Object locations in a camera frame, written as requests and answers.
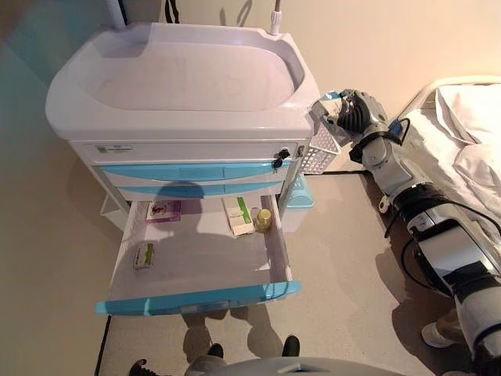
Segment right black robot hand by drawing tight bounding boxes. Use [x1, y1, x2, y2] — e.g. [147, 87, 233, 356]
[326, 89, 388, 136]

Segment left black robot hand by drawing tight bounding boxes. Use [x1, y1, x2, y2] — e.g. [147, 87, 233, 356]
[128, 358, 149, 376]

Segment blue and white medicine box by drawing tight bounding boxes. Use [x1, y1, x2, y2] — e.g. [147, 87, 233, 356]
[308, 90, 353, 146]

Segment deep drawer with blue handle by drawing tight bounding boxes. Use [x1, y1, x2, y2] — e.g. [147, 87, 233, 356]
[94, 194, 302, 316]

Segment small green medicine box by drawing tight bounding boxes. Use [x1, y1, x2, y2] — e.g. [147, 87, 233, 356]
[132, 242, 155, 270]

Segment yellow-capped medicine bottle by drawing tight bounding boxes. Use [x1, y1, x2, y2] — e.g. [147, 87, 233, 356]
[254, 209, 273, 235]

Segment pink and purple medicine box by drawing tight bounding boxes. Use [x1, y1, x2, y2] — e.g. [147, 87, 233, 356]
[146, 200, 182, 223]

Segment white perforated plastic basket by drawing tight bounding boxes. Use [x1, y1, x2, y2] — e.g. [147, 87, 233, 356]
[301, 101, 341, 175]

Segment left silver robot leg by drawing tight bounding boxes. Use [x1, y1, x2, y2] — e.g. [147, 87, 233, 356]
[191, 343, 225, 376]

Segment silver robot leg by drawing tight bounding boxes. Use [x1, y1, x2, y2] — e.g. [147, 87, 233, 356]
[191, 343, 225, 376]
[281, 334, 301, 358]

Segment white bed mattress sheet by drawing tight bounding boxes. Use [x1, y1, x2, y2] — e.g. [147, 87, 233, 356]
[402, 107, 501, 251]

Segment black keys in lock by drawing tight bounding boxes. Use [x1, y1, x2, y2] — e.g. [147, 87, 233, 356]
[272, 147, 291, 173]

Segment white bin with blue lid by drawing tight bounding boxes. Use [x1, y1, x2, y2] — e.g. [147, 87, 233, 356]
[281, 174, 314, 234]

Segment white pillow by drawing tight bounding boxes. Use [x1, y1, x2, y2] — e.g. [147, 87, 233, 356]
[434, 82, 501, 146]

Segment IV pole with hooks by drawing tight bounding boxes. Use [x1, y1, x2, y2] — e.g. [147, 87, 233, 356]
[269, 0, 283, 36]

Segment white crumpled blanket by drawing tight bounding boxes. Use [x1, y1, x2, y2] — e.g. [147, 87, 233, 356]
[453, 143, 501, 236]

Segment right silver robot leg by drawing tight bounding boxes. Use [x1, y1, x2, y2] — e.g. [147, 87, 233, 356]
[281, 334, 301, 358]

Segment tall white green-striped box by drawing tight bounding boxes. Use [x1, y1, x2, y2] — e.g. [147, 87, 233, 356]
[222, 196, 254, 237]

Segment small white trolley holder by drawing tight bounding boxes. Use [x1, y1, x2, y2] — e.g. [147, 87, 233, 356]
[99, 193, 128, 230]

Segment silver robot torso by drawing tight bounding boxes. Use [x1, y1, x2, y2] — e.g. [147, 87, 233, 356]
[203, 355, 410, 376]

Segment white medical trolley cart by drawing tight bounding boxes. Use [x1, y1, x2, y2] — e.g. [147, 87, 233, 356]
[45, 21, 324, 236]

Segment person in khaki trousers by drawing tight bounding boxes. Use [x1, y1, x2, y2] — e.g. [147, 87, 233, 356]
[421, 309, 477, 349]

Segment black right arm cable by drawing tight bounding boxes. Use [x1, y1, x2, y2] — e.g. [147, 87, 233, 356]
[385, 117, 501, 291]

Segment white hospital bed frame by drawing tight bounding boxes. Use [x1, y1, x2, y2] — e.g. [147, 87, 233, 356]
[377, 75, 501, 220]

